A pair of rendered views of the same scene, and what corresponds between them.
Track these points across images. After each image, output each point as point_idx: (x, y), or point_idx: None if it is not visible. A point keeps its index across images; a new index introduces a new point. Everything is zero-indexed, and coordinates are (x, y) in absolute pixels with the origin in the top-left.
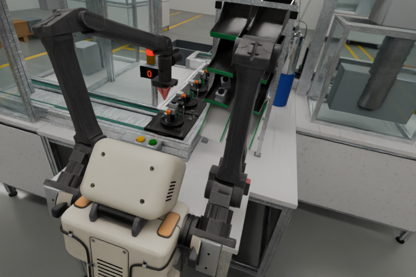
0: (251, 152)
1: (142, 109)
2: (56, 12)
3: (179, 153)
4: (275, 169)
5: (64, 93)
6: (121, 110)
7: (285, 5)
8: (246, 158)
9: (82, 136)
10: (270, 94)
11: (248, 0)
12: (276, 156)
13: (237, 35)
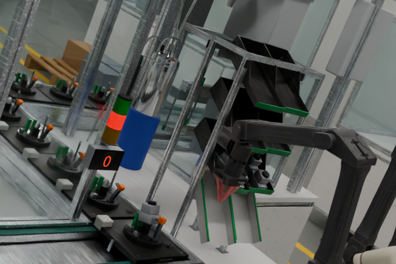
0: (214, 250)
1: (64, 231)
2: (343, 137)
3: None
4: (253, 260)
5: (348, 218)
6: (30, 247)
7: (297, 67)
8: (223, 260)
9: (337, 261)
10: None
11: (273, 60)
12: (234, 246)
13: (274, 104)
